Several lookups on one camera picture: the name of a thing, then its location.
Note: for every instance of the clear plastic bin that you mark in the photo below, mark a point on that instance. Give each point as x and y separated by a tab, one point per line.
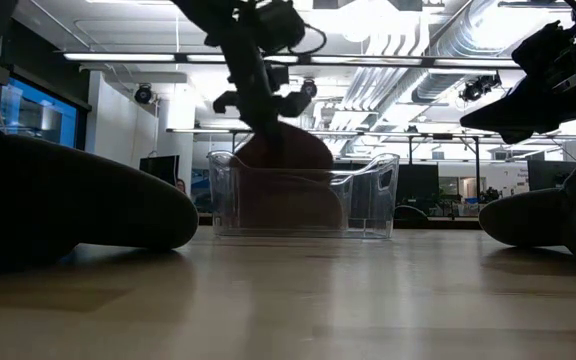
348	210
378	215

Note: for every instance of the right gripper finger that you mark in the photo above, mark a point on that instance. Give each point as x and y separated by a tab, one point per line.
515	136
513	112

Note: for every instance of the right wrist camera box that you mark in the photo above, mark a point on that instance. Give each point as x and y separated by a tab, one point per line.
543	47

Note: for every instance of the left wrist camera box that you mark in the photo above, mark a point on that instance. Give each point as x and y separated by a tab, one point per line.
278	25

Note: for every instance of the dark green fabric hat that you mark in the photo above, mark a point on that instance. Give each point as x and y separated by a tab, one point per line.
543	215
68	200

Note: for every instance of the person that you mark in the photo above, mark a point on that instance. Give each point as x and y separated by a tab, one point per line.
181	186

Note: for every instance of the black monitor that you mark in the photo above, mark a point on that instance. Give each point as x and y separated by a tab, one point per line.
418	185
550	175
160	170

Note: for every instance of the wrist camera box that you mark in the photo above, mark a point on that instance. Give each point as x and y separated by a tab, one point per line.
543	47
278	25

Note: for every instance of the long ceiling light strip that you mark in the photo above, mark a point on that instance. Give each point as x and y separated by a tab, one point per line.
368	61

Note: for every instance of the blue-lit window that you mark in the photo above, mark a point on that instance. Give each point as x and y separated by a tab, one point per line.
33	115

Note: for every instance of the silver ventilation duct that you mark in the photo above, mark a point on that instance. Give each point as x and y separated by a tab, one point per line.
448	85

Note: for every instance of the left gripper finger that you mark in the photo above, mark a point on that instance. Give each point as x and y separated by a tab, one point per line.
256	127
272	130

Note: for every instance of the black ceiling spotlight cluster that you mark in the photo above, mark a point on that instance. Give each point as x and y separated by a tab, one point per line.
478	87

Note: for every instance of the black office chair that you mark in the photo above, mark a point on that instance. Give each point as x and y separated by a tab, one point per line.
410	214

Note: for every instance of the long table with black legs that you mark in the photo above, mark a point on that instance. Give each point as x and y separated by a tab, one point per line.
443	135

